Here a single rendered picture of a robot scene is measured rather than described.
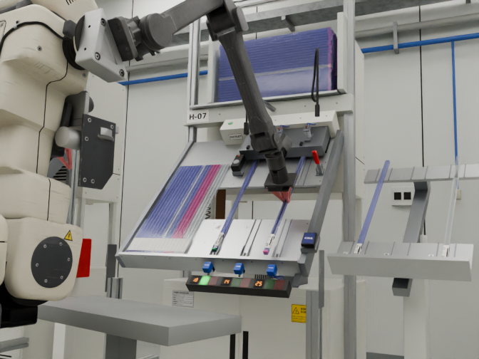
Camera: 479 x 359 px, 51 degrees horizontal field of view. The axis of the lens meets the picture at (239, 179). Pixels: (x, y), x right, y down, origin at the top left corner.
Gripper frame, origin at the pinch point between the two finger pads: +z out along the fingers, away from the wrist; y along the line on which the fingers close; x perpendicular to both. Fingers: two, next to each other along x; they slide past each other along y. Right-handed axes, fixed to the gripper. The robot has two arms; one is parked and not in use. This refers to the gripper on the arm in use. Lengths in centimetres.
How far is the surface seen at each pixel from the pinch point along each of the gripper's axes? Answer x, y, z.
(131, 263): 25, 53, 9
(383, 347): -71, -7, 185
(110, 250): 22, 63, 6
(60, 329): 37, 95, 37
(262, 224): 7.5, 7.5, 4.6
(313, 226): 9.5, -11.1, 3.0
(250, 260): 25.1, 6.0, 3.2
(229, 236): 13.5, 18.0, 4.9
